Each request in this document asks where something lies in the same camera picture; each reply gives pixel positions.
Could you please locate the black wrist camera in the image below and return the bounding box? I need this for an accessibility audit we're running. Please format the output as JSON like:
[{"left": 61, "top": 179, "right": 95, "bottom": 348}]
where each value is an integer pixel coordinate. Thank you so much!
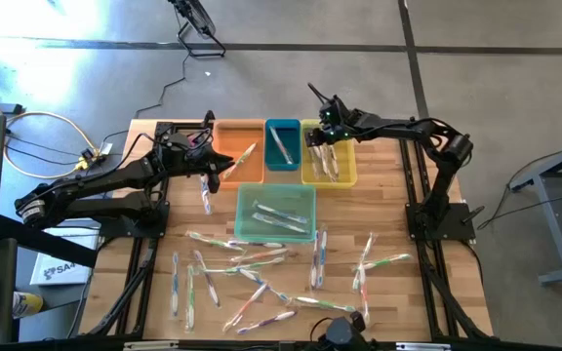
[
  {"left": 322, "top": 109, "right": 343, "bottom": 133},
  {"left": 190, "top": 145, "right": 212, "bottom": 167}
]

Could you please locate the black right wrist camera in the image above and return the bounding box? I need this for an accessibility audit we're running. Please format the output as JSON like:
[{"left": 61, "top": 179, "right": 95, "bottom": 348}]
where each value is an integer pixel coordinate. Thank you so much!
[{"left": 322, "top": 109, "right": 343, "bottom": 133}]

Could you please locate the white printed box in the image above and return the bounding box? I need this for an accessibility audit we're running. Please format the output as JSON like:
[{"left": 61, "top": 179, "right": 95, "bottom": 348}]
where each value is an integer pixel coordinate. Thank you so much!
[{"left": 29, "top": 226, "right": 100, "bottom": 288}]

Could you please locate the white label plate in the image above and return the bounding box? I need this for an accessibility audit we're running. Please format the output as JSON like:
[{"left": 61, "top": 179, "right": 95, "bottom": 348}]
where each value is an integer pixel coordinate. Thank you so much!
[
  {"left": 395, "top": 342, "right": 452, "bottom": 351},
  {"left": 122, "top": 341, "right": 180, "bottom": 351}
]

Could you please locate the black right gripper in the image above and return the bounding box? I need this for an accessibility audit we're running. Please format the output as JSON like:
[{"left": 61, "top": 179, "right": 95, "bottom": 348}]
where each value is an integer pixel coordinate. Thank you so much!
[{"left": 304, "top": 96, "right": 360, "bottom": 147}]

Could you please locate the yellow plastic bin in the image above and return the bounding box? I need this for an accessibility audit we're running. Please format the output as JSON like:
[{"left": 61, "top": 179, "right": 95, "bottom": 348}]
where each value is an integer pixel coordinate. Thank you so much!
[{"left": 300, "top": 119, "right": 358, "bottom": 190}]

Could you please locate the yellow power plug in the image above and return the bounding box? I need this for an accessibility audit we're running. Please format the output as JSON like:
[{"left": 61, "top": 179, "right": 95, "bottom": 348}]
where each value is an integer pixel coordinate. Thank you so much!
[{"left": 74, "top": 148, "right": 106, "bottom": 172}]

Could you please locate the black floor fan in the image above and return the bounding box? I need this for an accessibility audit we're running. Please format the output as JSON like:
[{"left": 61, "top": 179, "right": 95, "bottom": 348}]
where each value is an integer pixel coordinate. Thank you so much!
[{"left": 167, "top": 0, "right": 227, "bottom": 59}]

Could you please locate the yellow cable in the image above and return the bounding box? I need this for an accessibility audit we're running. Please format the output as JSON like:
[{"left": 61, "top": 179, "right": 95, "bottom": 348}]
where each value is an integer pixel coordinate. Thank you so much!
[{"left": 0, "top": 80, "right": 101, "bottom": 180}]

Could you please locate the grey metal table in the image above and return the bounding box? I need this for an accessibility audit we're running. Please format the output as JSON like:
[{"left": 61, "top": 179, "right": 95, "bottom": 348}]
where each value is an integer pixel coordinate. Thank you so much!
[{"left": 507, "top": 134, "right": 562, "bottom": 288}]

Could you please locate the yellow can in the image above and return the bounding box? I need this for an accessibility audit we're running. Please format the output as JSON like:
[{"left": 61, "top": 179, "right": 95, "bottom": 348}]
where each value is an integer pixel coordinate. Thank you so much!
[{"left": 12, "top": 291, "right": 45, "bottom": 320}]

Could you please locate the teal plastic bin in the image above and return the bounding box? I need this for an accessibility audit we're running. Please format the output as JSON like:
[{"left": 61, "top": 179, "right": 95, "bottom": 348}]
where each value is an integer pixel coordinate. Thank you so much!
[{"left": 263, "top": 118, "right": 302, "bottom": 173}]

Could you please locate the black aluminium table frame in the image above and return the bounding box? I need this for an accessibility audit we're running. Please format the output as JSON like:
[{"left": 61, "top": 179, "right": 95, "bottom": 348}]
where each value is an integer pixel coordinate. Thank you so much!
[{"left": 80, "top": 120, "right": 495, "bottom": 342}]

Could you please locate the orange plastic bin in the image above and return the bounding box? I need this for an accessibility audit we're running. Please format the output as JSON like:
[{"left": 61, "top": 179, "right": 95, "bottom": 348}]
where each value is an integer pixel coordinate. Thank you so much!
[{"left": 211, "top": 119, "right": 266, "bottom": 190}]

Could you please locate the purple wrapped toothbrush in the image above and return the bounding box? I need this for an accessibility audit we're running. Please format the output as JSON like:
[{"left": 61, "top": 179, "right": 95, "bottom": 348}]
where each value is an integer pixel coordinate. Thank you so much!
[
  {"left": 192, "top": 249, "right": 221, "bottom": 308},
  {"left": 235, "top": 309, "right": 298, "bottom": 335},
  {"left": 225, "top": 237, "right": 286, "bottom": 250}
]

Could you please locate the blue toothbrush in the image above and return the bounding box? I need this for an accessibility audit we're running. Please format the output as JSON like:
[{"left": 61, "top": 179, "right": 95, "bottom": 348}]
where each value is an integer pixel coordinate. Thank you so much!
[
  {"left": 237, "top": 268, "right": 292, "bottom": 304},
  {"left": 199, "top": 174, "right": 214, "bottom": 216},
  {"left": 309, "top": 229, "right": 321, "bottom": 290},
  {"left": 317, "top": 226, "right": 330, "bottom": 289},
  {"left": 170, "top": 251, "right": 181, "bottom": 318}
]

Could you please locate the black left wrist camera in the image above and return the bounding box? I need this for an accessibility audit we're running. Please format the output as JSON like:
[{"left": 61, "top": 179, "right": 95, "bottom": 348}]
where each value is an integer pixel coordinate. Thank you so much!
[{"left": 190, "top": 145, "right": 212, "bottom": 167}]

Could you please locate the green translucent plastic bin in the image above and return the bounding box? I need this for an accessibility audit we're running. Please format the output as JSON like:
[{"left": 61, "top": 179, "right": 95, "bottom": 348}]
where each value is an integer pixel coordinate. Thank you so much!
[{"left": 233, "top": 182, "right": 318, "bottom": 244}]

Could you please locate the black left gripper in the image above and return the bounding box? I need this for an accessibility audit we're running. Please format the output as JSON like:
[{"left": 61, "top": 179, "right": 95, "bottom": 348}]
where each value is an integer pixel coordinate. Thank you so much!
[{"left": 163, "top": 134, "right": 235, "bottom": 194}]

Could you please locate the black fan power cable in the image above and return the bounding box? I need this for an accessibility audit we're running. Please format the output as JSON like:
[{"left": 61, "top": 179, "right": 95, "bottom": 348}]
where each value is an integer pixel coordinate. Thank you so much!
[{"left": 100, "top": 19, "right": 189, "bottom": 147}]

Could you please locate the yellow-green toothbrush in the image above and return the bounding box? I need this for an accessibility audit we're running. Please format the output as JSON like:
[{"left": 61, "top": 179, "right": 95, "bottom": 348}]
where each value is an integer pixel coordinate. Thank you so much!
[{"left": 351, "top": 231, "right": 379, "bottom": 293}]

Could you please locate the thin black cable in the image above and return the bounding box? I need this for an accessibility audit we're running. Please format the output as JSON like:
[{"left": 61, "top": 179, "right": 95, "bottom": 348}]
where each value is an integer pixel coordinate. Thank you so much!
[{"left": 504, "top": 149, "right": 562, "bottom": 192}]

